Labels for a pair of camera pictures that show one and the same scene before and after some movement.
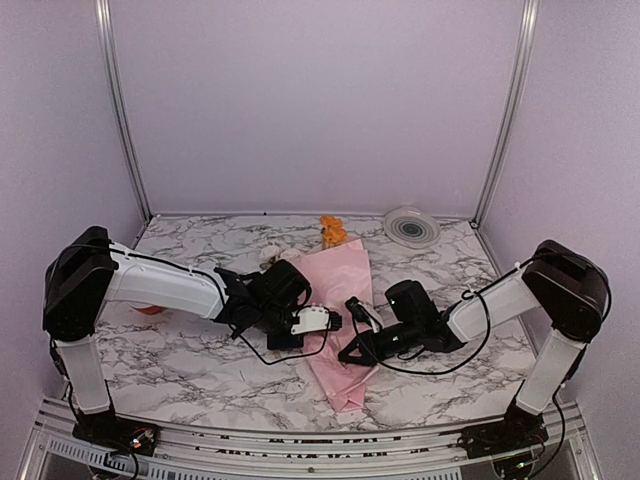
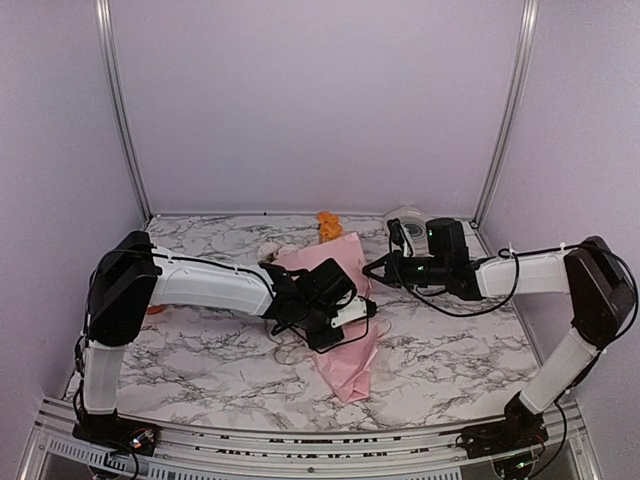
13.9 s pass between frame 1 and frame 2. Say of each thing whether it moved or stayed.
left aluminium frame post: stayed
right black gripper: moved
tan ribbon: moved
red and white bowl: stayed
